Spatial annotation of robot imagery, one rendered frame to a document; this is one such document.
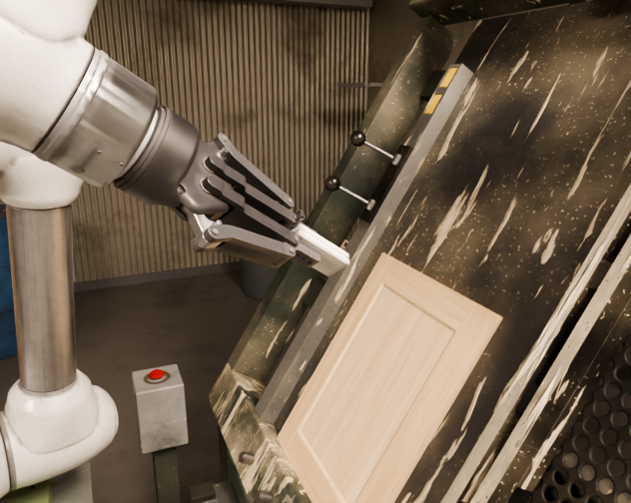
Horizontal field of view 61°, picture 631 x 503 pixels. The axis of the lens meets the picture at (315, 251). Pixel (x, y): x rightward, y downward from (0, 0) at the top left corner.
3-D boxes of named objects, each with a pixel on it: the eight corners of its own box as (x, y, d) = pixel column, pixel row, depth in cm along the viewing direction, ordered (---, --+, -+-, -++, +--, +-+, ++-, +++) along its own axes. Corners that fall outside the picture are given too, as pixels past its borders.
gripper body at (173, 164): (118, 135, 47) (206, 187, 52) (97, 206, 41) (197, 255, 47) (167, 80, 43) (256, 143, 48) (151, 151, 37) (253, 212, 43)
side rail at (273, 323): (259, 373, 158) (227, 361, 153) (446, 41, 152) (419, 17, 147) (265, 382, 153) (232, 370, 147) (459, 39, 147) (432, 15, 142)
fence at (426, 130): (267, 412, 133) (254, 408, 131) (460, 74, 128) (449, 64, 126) (274, 423, 128) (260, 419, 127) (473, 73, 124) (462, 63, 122)
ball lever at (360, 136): (395, 171, 127) (346, 143, 127) (403, 156, 127) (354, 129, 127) (397, 168, 123) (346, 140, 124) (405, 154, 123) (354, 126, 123)
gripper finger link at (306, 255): (282, 230, 50) (283, 254, 48) (319, 252, 53) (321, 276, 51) (272, 238, 51) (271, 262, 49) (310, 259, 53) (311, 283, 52)
